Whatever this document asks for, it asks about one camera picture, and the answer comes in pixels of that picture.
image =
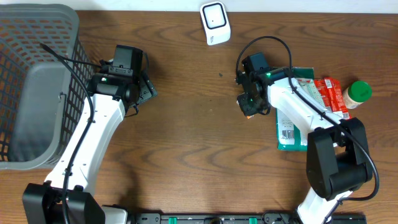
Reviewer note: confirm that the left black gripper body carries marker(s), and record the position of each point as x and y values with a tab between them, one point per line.
147	89

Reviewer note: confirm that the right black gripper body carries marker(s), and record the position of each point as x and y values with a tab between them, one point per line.
250	106

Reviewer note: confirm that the light green wipes pack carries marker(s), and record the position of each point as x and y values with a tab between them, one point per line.
314	93

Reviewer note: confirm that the red snack packet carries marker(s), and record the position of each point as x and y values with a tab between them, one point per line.
320	84

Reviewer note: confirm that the green lid seasoning jar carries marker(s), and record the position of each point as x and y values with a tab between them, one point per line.
356	94

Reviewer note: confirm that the red stick sachet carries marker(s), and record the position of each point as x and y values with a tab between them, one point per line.
337	103

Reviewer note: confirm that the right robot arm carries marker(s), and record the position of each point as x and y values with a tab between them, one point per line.
338	161

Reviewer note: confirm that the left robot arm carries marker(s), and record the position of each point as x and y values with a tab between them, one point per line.
67	194

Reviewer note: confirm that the white barcode scanner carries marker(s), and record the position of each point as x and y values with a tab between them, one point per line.
215	23

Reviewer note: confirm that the grey plastic mesh basket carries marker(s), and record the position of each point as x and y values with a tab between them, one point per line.
41	102

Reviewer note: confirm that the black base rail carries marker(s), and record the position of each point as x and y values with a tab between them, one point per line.
156	218

